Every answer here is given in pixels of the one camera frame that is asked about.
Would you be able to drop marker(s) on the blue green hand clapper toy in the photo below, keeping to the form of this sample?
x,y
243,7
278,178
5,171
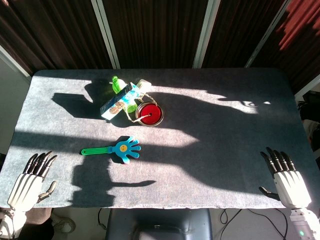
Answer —
x,y
123,148

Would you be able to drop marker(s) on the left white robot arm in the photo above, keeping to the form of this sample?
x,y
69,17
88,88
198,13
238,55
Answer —
x,y
10,222

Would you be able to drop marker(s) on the red round tin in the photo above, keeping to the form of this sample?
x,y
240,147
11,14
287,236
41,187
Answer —
x,y
137,113

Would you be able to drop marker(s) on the dark brown pleated curtain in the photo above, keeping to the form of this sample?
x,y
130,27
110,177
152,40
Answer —
x,y
160,30

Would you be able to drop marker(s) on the green plastic bottle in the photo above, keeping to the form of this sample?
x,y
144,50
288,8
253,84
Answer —
x,y
117,86

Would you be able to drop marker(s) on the white window frame post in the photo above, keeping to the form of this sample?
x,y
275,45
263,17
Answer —
x,y
203,32
267,32
106,32

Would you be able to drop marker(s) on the blue white cookie box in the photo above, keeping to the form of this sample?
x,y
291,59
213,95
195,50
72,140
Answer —
x,y
120,102

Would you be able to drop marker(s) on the dark blue chair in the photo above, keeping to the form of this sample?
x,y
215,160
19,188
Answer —
x,y
160,220

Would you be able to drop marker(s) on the red round disc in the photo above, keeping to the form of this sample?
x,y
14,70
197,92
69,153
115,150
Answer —
x,y
155,113

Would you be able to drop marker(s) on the grey table cloth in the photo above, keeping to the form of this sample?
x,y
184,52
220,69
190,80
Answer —
x,y
200,162

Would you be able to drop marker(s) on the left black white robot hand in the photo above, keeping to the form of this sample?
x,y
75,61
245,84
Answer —
x,y
25,185

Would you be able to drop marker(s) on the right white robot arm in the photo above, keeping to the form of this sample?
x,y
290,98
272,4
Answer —
x,y
303,225

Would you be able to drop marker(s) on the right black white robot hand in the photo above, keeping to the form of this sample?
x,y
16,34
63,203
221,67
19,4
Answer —
x,y
291,185

